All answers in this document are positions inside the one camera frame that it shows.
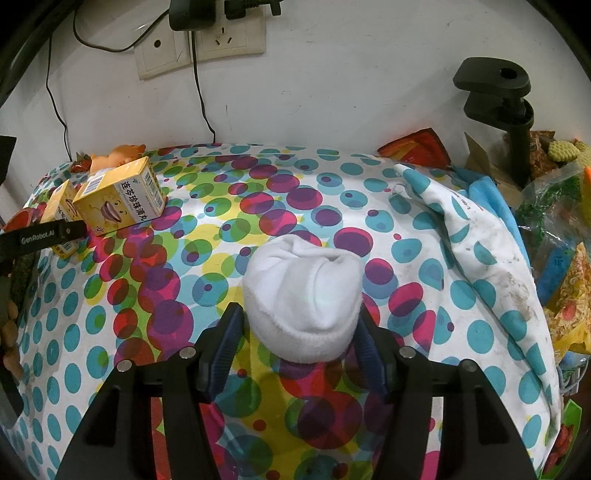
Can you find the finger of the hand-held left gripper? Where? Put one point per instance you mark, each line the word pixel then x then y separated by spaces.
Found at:
pixel 37 240

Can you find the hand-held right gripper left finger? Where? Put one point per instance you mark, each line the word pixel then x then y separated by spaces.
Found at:
pixel 226 350

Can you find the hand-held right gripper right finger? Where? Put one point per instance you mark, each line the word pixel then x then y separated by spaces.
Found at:
pixel 369 355

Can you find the small yellow box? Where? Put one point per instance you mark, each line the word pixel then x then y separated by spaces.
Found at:
pixel 60 207

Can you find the fluffy white sock roll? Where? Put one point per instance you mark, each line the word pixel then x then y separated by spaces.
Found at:
pixel 300 295

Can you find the person's left hand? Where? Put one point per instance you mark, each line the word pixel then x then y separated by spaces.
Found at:
pixel 9 334

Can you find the small red toy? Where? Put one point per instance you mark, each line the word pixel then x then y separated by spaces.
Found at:
pixel 81 164

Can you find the large yellow cartoon box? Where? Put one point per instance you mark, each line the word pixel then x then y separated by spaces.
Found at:
pixel 120 198

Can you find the orange plastic toy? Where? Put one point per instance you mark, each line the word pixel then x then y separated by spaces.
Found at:
pixel 120 154

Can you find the polka-dot tablecloth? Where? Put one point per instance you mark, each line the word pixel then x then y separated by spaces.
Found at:
pixel 323 207

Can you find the light blue cloth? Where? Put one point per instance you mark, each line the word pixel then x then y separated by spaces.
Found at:
pixel 489 194

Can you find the blue plastic item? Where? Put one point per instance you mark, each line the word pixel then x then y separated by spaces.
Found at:
pixel 554 272

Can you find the yellow orange noodle packet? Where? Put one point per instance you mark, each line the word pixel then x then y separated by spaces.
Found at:
pixel 575 300

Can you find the red snack packet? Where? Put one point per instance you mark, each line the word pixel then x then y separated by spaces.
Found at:
pixel 415 147

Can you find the green snack packet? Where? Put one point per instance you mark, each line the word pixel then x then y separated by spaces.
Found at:
pixel 568 434

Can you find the brown cardboard piece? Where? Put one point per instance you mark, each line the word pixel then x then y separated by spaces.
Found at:
pixel 480 157

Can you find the black charger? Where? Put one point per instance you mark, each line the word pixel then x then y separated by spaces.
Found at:
pixel 191 16

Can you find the clear bag of green items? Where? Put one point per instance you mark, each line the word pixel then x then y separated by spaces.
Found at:
pixel 549 203

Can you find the brown snack packet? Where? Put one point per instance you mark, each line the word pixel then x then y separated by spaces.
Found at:
pixel 540 152

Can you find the black plug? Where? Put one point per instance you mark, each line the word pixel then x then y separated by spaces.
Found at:
pixel 249 9

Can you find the yellow bumpy toy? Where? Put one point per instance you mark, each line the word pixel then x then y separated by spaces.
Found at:
pixel 565 150

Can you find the black desk clamp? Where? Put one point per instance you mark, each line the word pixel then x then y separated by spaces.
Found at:
pixel 494 83

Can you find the beige coax wall plate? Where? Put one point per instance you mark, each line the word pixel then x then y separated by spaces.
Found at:
pixel 161 55

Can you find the beige wall socket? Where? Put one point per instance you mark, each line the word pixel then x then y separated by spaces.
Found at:
pixel 231 41

